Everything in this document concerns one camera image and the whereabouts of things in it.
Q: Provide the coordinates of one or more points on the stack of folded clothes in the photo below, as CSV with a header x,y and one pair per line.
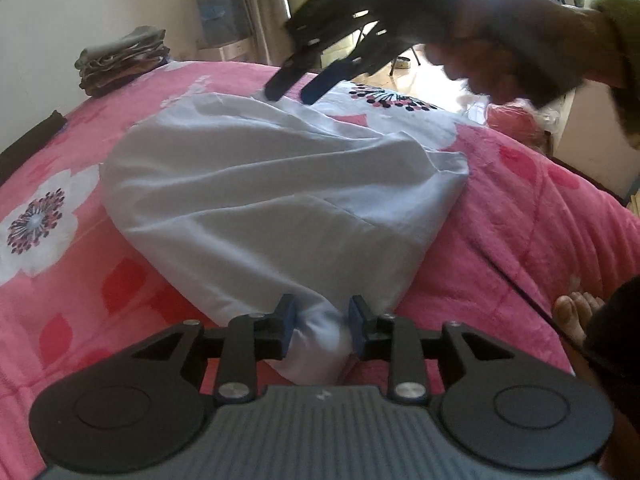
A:
x,y
120,60

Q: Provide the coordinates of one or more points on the blue translucent container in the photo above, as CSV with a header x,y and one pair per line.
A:
x,y
222,10

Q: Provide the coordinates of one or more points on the cream cabinet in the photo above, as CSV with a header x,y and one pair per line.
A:
x,y
595,135

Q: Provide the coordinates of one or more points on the person's bare foot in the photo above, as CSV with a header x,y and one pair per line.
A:
x,y
570,315

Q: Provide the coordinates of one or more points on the pink bag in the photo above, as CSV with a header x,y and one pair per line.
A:
x,y
515,122

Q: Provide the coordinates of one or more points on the person's dark trouser leg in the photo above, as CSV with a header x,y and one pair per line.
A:
x,y
620,320

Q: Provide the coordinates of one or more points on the person's right forearm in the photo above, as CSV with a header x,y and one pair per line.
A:
x,y
622,40

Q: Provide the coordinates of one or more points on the pale bluish white shirt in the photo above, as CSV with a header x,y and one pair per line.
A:
x,y
240,195

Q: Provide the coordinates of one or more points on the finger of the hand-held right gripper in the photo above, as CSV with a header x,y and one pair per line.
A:
x,y
282,82
320,85

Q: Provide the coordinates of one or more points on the pink floral blanket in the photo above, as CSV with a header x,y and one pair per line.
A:
x,y
475,240

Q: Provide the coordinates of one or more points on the person's right hand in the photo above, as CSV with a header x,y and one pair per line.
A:
x,y
500,60

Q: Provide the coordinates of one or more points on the white stand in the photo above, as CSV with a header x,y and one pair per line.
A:
x,y
235,51

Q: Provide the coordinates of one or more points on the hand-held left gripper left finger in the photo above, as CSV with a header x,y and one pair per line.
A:
x,y
287,320

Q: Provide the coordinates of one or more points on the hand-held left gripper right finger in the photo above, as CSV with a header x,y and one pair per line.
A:
x,y
356,325

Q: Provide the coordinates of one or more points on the black folded cloth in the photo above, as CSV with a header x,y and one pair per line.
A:
x,y
35,137

